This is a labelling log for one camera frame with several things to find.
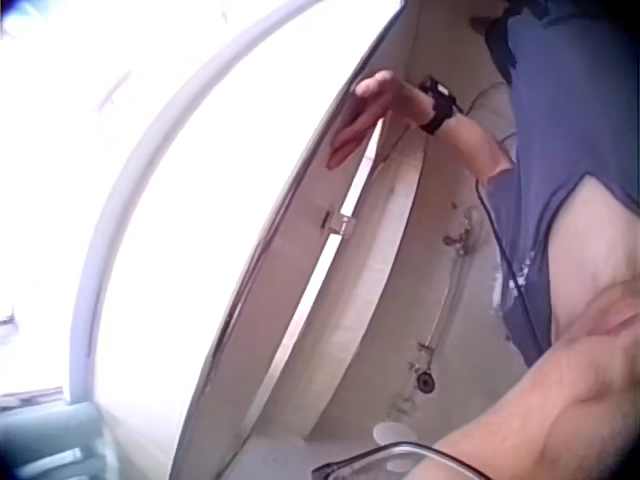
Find person's legs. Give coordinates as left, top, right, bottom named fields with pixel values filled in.
left=467, top=0, right=521, bottom=84

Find white round lid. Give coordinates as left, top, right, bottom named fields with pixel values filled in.
left=372, top=419, right=417, bottom=449

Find clear plastic bracket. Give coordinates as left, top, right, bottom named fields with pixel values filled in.
left=327, top=212, right=359, bottom=239

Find person's left hand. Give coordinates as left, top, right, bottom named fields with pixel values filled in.
left=327, top=69, right=433, bottom=171

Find white window frame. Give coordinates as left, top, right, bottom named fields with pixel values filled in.
left=69, top=0, right=346, bottom=409

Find round floor drain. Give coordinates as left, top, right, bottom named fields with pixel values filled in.
left=414, top=369, right=438, bottom=397

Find metal shower faucet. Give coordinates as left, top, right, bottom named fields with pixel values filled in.
left=439, top=199, right=487, bottom=257

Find metal shower hose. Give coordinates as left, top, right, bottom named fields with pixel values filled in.
left=417, top=252, right=469, bottom=359

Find teal plastic crate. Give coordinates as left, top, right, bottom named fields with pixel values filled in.
left=0, top=394, right=112, bottom=480

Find white door panel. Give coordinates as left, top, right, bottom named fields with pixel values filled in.
left=174, top=0, right=432, bottom=480

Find black wrist band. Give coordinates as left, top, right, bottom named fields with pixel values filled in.
left=417, top=74, right=460, bottom=137

